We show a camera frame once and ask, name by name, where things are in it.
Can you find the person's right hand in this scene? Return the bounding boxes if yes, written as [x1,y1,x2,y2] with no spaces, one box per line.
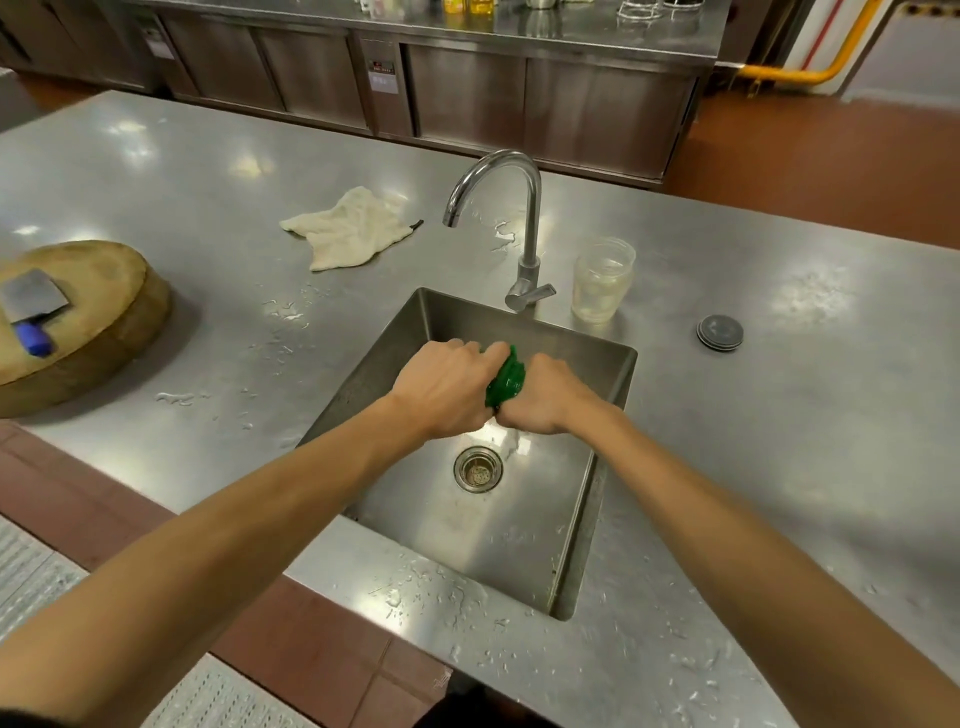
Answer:
[496,352,594,436]

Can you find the person's left hand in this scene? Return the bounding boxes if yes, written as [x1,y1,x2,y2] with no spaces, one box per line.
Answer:
[388,339,505,441]

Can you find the green vegetable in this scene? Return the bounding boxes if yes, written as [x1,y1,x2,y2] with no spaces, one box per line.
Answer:
[484,343,528,411]

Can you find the person's left forearm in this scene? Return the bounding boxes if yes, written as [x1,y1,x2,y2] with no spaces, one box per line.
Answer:
[0,391,436,728]

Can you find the person's right forearm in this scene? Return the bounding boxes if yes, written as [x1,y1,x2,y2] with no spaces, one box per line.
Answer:
[558,397,960,728]

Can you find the round sink drain strainer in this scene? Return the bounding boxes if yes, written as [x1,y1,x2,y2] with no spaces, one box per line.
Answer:
[453,446,504,495]

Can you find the stainless steel sink basin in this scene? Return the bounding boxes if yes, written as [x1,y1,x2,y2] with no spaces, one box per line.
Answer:
[297,287,639,622]

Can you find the chrome gooseneck faucet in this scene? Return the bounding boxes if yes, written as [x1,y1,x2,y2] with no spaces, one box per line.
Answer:
[441,149,558,314]

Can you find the clear plastic cup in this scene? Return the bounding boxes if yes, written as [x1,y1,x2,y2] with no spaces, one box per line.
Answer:
[570,237,637,325]

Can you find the beige dish cloth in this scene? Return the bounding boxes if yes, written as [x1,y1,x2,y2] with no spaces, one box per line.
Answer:
[279,186,425,273]

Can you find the round grey sink stopper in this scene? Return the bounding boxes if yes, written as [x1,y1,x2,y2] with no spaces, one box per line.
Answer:
[696,314,745,353]

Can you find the stainless steel counter cabinet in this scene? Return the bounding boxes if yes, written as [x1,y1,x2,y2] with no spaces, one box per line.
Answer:
[90,0,732,189]

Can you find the round wooden chopping block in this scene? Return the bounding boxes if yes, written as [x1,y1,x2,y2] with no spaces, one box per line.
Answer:
[0,240,174,419]

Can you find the yellow gas pipe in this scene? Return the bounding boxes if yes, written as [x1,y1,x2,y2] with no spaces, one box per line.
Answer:
[716,0,886,95]

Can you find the white perforated floor mat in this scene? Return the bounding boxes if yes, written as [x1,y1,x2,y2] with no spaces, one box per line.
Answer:
[0,516,320,728]

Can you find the cleaver with blue handle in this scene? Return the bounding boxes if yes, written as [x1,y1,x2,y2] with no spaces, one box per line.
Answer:
[0,269,71,357]

